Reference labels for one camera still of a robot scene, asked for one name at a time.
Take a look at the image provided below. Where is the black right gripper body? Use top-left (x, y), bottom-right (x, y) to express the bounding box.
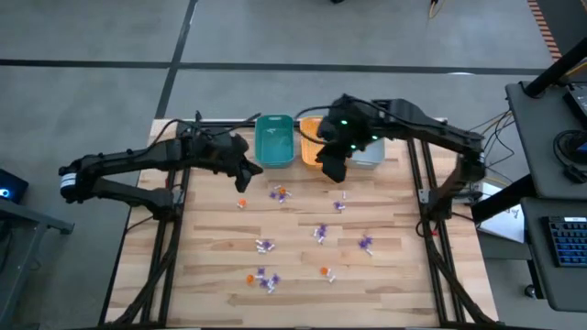
top-left (315, 132), bottom-right (361, 161)

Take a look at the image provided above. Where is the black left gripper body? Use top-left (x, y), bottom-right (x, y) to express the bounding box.
top-left (205, 133), bottom-right (249, 178)

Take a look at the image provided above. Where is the yellow-orange plastic bin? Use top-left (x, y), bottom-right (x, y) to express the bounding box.
top-left (298, 115), bottom-right (329, 167)

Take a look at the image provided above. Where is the teal plastic bin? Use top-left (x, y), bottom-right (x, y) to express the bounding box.
top-left (254, 113), bottom-right (295, 170)

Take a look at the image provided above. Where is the light grey plastic bin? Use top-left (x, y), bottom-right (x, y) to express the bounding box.
top-left (348, 137), bottom-right (386, 171)

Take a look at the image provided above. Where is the white paper sheet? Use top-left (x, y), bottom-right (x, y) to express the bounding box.
top-left (476, 181), bottom-right (526, 244)

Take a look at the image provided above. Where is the dark grey desk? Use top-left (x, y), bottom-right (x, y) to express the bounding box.
top-left (505, 81), bottom-right (587, 199)

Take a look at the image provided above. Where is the dark grey cart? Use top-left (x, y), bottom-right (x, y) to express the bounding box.
top-left (0, 196), bottom-right (75, 330)

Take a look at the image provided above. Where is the black device with blue light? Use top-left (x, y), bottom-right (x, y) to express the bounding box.
top-left (0, 168), bottom-right (29, 205)

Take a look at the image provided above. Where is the grey keyboard desk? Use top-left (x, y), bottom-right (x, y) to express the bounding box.
top-left (520, 196), bottom-right (587, 314)

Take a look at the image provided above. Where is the black desk pole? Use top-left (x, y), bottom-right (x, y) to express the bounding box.
top-left (524, 36), bottom-right (587, 98)

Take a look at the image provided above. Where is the backlit computer keyboard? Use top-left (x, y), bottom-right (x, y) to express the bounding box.
top-left (541, 214), bottom-right (587, 269)

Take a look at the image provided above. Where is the black laptop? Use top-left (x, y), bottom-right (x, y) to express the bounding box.
top-left (562, 82), bottom-right (587, 129)

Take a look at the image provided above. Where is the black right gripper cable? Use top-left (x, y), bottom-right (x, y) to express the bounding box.
top-left (293, 104), bottom-right (340, 146)

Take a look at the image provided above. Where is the black aluminium table frame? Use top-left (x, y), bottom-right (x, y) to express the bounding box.
top-left (98, 109), bottom-right (501, 330)

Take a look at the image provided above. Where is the cable bundle beside desk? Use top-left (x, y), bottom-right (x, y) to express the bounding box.
top-left (453, 108), bottom-right (517, 184)

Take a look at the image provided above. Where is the black cable bundle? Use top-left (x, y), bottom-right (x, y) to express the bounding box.
top-left (552, 129), bottom-right (587, 184)

